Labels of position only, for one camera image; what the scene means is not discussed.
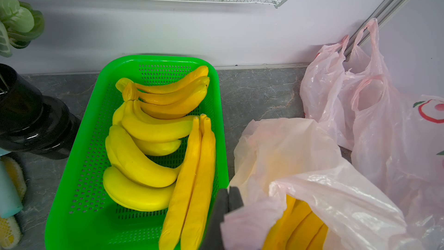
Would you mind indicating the plain pink plastic bag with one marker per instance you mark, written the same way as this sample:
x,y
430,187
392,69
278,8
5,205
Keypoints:
x,y
331,80

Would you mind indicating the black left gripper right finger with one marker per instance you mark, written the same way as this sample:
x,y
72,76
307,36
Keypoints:
x,y
234,198

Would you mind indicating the green variegated artificial plant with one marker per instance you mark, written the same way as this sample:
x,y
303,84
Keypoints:
x,y
20,24

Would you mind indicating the orange-yellow banana bunch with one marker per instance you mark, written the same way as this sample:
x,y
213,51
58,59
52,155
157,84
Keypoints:
x,y
299,228

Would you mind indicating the orange banana pair in basket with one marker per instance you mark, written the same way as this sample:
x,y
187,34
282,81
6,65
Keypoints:
x,y
187,214

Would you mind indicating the yellow knitted work glove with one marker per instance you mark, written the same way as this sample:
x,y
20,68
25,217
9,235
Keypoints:
x,y
10,232

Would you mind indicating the pink peach printed bag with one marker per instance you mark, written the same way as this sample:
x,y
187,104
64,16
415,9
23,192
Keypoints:
x,y
399,147

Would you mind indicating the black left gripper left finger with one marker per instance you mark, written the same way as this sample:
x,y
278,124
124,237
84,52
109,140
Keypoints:
x,y
213,238

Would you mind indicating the yellow banana bunch in basket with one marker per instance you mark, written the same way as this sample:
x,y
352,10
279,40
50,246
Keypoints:
x,y
147,141

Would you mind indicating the green plastic basket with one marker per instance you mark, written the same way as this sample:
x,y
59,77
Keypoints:
x,y
83,216

